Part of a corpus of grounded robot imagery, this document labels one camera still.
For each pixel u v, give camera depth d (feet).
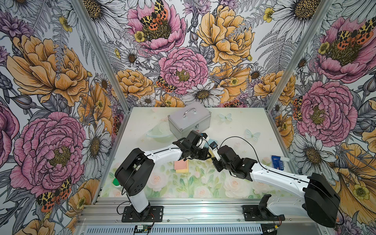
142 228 2.34
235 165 2.05
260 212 2.17
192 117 3.14
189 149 2.30
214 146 2.40
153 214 2.41
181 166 2.92
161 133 3.56
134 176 1.52
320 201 1.33
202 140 2.40
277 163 2.95
